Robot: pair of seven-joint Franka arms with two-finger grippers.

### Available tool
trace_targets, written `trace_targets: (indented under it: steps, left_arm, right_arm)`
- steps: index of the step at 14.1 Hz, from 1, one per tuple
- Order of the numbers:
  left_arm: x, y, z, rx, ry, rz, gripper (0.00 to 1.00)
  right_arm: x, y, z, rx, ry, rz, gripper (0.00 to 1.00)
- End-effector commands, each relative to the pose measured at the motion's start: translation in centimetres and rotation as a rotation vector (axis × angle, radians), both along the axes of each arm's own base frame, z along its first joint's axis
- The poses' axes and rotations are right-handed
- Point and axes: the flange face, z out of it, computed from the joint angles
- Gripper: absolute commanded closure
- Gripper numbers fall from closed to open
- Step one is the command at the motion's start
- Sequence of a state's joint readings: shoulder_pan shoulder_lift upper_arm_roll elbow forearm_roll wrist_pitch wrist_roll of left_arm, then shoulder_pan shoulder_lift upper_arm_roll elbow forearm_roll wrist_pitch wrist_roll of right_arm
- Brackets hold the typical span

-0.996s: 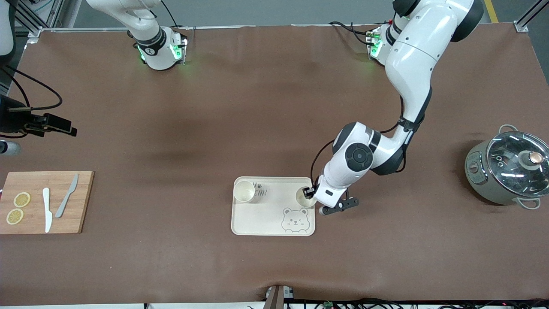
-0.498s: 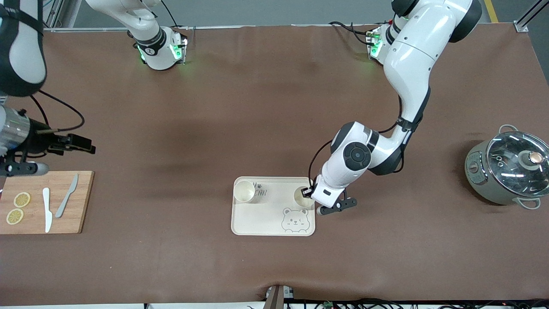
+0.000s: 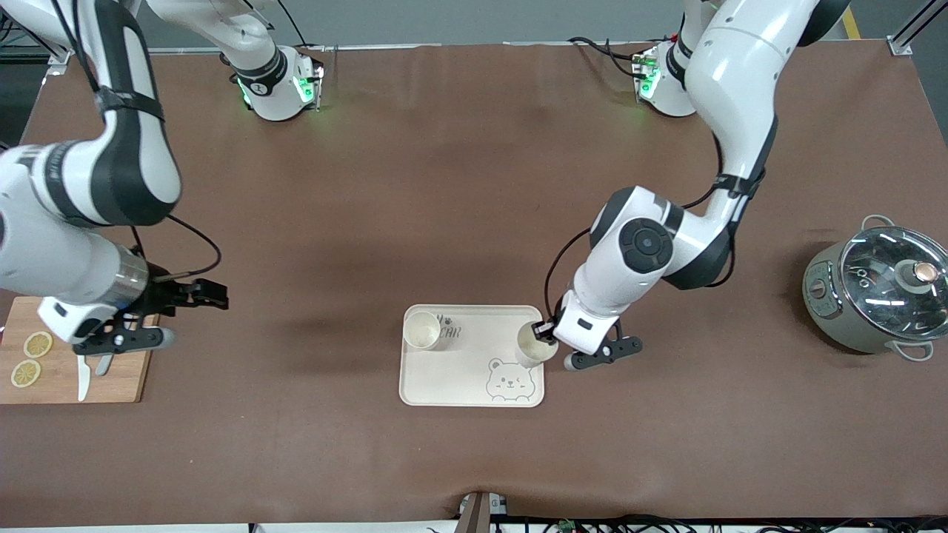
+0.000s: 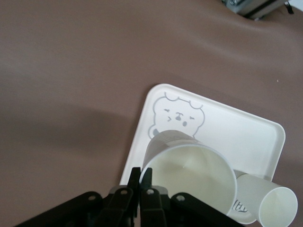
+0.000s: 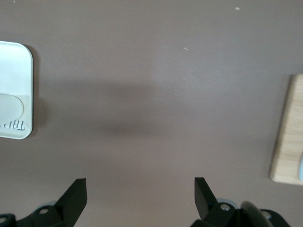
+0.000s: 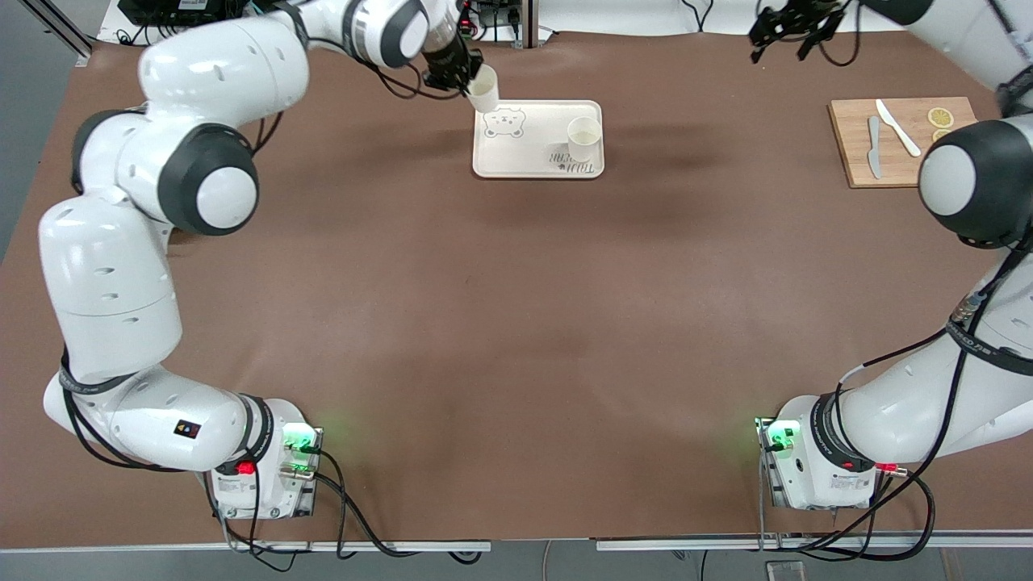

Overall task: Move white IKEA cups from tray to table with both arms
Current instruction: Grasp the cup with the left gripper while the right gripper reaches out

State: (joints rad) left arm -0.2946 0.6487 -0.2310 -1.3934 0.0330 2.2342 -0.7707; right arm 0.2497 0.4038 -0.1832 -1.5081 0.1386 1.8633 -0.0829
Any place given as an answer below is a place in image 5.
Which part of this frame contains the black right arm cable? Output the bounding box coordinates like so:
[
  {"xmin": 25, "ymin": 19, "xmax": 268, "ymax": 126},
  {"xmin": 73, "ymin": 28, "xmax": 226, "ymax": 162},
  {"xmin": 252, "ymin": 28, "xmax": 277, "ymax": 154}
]
[{"xmin": 241, "ymin": 201, "xmax": 273, "ymax": 227}]

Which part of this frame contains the cream bear print tray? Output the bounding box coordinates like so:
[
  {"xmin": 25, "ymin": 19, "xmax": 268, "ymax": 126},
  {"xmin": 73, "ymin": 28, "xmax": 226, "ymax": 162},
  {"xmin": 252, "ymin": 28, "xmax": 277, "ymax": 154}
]
[{"xmin": 0, "ymin": 40, "xmax": 34, "ymax": 140}]

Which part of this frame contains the wooden cutting board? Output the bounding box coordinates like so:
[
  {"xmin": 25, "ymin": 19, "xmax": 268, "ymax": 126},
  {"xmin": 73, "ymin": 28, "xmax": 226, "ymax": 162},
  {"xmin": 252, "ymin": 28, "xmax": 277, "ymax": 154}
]
[{"xmin": 269, "ymin": 74, "xmax": 303, "ymax": 185}]

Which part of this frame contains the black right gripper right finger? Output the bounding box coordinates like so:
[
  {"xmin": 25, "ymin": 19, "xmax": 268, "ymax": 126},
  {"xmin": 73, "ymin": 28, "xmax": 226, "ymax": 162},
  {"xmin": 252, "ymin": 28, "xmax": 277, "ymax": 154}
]
[{"xmin": 191, "ymin": 176, "xmax": 240, "ymax": 227}]

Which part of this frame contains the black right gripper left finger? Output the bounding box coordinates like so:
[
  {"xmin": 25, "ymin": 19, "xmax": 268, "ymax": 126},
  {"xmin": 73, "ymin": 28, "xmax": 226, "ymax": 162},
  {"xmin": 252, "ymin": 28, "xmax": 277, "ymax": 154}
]
[{"xmin": 28, "ymin": 178, "xmax": 88, "ymax": 227}]

